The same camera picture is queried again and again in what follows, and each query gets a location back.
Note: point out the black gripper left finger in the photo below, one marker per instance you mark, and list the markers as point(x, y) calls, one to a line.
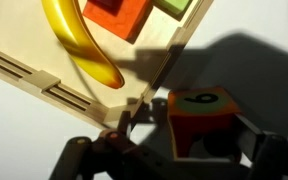
point(114, 153)

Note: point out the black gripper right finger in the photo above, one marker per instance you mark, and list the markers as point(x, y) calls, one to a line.
point(268, 152)

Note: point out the orange numbered cube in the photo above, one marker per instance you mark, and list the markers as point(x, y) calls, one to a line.
point(196, 113)

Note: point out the orange block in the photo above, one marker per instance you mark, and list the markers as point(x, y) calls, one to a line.
point(123, 18)

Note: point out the light green block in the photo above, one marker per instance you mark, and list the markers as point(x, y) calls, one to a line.
point(174, 8)

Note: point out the yellow banana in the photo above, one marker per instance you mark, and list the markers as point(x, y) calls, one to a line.
point(66, 21)

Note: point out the wooden tray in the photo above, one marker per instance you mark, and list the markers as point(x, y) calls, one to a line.
point(50, 50)

